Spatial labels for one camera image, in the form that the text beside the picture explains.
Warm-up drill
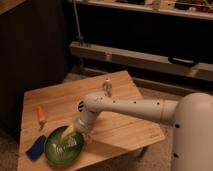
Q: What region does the black handle on shelf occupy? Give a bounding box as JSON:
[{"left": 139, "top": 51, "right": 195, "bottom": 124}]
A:
[{"left": 168, "top": 57, "right": 199, "bottom": 67}]

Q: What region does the dark cabinet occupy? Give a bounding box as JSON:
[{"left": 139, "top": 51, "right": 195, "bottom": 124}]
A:
[{"left": 0, "top": 0, "right": 66, "bottom": 134}]

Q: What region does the wooden folding table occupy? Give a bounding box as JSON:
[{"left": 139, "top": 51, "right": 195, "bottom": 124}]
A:
[{"left": 17, "top": 75, "right": 165, "bottom": 171}]

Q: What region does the orange toy carrot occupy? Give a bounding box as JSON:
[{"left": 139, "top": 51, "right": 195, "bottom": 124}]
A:
[{"left": 37, "top": 105, "right": 47, "bottom": 129}]

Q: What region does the black white striped cup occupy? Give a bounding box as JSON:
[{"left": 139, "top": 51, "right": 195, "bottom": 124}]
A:
[{"left": 78, "top": 101, "right": 84, "bottom": 112}]

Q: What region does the metal shelf rail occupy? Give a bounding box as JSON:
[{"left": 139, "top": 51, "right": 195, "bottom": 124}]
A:
[{"left": 69, "top": 41, "right": 213, "bottom": 81}]

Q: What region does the blue sponge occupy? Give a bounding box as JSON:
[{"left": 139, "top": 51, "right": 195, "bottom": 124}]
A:
[{"left": 26, "top": 135, "right": 47, "bottom": 161}]

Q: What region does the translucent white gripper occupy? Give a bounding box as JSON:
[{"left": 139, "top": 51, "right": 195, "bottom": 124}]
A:
[{"left": 61, "top": 125, "right": 91, "bottom": 140}]

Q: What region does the green ceramic bowl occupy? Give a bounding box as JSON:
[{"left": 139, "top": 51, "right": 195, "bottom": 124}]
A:
[{"left": 44, "top": 126, "right": 84, "bottom": 166}]

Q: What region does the vertical metal pole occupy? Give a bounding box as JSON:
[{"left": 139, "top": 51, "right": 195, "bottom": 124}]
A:
[{"left": 73, "top": 0, "right": 84, "bottom": 45}]

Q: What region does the small clear bottle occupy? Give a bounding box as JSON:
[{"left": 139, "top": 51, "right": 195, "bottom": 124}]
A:
[{"left": 102, "top": 78, "right": 112, "bottom": 97}]

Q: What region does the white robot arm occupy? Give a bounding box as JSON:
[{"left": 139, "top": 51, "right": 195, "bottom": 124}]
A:
[{"left": 62, "top": 92, "right": 213, "bottom": 171}]

